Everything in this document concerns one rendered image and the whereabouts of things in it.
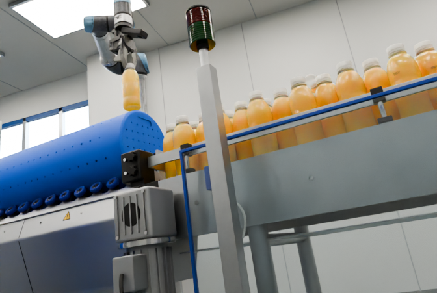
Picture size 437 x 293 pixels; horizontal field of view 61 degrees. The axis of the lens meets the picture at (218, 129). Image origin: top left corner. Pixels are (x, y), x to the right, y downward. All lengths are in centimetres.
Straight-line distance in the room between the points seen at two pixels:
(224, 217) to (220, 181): 7
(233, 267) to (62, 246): 81
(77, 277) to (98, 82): 378
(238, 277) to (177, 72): 421
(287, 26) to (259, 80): 75
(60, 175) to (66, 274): 34
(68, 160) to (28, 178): 21
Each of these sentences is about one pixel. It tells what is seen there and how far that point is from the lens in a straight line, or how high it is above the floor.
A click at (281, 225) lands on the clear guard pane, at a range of 83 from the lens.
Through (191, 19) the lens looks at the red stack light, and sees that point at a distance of 93.
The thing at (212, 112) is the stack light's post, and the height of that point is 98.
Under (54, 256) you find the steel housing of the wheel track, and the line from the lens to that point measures 148.
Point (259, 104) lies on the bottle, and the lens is 100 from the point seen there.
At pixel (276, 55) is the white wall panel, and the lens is 453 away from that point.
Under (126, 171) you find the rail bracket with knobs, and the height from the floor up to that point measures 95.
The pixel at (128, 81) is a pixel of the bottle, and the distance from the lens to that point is 149.
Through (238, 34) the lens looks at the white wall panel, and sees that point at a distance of 479.
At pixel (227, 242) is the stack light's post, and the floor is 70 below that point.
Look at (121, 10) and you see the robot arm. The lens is 169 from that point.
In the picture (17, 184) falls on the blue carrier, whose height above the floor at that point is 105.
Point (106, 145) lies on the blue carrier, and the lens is 132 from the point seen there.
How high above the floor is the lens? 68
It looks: 19 degrees up
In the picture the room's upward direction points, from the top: 8 degrees counter-clockwise
